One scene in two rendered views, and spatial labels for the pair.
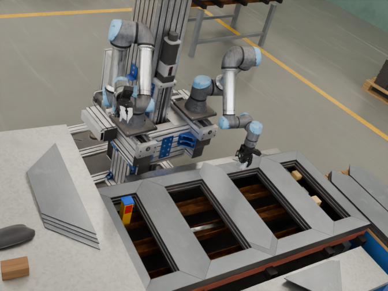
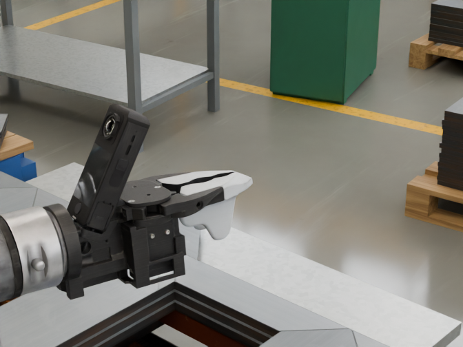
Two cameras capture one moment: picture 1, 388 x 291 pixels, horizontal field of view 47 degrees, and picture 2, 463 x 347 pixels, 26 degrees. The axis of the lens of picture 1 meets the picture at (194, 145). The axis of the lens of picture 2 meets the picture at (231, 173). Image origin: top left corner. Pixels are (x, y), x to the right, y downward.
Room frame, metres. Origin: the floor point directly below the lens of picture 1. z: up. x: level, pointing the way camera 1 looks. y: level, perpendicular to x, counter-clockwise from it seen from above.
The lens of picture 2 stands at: (1.87, 1.23, 1.88)
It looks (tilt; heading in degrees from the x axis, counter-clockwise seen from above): 25 degrees down; 259
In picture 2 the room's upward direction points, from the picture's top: straight up
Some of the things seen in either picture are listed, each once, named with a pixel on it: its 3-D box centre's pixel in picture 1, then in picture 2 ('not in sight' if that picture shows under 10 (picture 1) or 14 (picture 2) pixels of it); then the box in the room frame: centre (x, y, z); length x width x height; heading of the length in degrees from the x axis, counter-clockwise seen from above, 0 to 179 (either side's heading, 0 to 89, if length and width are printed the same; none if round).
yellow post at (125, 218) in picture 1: (125, 213); not in sight; (1.74, 0.27, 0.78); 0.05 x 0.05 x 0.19; 38
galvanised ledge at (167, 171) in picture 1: (215, 171); not in sight; (2.47, -0.19, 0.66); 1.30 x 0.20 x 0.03; 128
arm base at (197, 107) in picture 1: (197, 101); not in sight; (2.62, 0.06, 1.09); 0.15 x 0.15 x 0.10
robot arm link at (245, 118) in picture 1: (244, 122); not in sight; (2.31, -0.26, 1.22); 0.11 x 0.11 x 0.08; 31
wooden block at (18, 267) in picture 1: (14, 268); not in sight; (1.03, 0.55, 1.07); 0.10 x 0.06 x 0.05; 123
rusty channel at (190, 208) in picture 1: (212, 201); not in sight; (2.11, -0.21, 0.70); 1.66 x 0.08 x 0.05; 128
